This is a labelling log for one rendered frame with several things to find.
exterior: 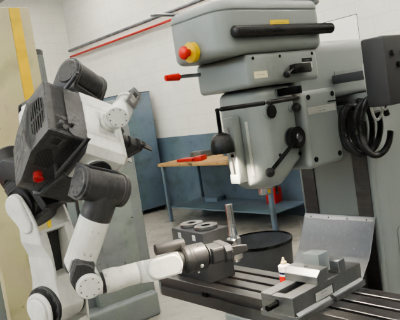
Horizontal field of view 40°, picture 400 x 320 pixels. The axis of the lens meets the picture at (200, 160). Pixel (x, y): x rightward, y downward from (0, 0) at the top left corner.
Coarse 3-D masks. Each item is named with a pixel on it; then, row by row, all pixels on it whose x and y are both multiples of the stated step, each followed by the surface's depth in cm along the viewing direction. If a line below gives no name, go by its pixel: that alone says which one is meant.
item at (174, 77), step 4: (200, 72) 179; (164, 76) 170; (168, 76) 170; (172, 76) 171; (176, 76) 172; (180, 76) 173; (184, 76) 175; (188, 76) 176; (192, 76) 177; (196, 76) 178; (168, 80) 171; (172, 80) 172; (176, 80) 173
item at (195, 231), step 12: (180, 228) 214; (192, 228) 211; (204, 228) 203; (216, 228) 205; (192, 240) 205; (204, 240) 199; (216, 240) 202; (216, 264) 202; (228, 264) 205; (192, 276) 210; (204, 276) 202; (216, 276) 202; (228, 276) 205
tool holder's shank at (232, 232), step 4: (228, 204) 178; (228, 208) 178; (232, 208) 178; (228, 212) 178; (232, 212) 178; (228, 216) 178; (232, 216) 178; (228, 220) 178; (232, 220) 178; (228, 224) 179; (232, 224) 178; (228, 228) 179; (232, 228) 178; (228, 232) 179; (232, 232) 178; (236, 232) 179; (232, 236) 178; (236, 236) 179
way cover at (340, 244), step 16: (304, 224) 219; (320, 224) 213; (336, 224) 207; (352, 224) 202; (368, 224) 197; (304, 240) 217; (320, 240) 211; (336, 240) 205; (352, 240) 200; (368, 240) 195; (336, 256) 203; (352, 256) 198; (368, 256) 193
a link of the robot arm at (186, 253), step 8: (176, 240) 173; (160, 248) 170; (168, 248) 171; (176, 248) 172; (184, 248) 172; (160, 256) 173; (184, 256) 171; (192, 256) 170; (184, 264) 170; (192, 264) 170; (192, 272) 173
